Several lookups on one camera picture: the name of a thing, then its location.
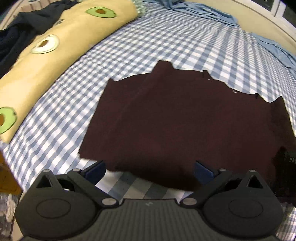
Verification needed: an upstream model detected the wooden nightstand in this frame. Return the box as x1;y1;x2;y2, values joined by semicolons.
0;153;22;196

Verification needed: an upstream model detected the dark navy garment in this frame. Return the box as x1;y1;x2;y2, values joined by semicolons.
1;1;78;76

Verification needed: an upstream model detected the window with white frame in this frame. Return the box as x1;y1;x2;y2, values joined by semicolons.
238;0;295;27

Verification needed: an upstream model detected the maroon vintage league sweatshirt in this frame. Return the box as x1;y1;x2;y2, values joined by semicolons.
79;61;295;203

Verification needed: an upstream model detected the blue star curtain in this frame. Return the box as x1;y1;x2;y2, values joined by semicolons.
144;0;239;27
251;33;296;78

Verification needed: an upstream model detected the green checkered pillow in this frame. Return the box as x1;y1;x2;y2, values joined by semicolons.
131;0;147;16

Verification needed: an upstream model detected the yellow avocado print quilt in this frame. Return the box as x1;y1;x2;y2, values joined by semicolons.
1;1;139;144

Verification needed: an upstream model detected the right blue star curtain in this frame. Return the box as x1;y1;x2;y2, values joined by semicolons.
251;33;296;78

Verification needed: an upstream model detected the left blue star curtain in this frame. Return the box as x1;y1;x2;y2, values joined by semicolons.
144;0;239;27

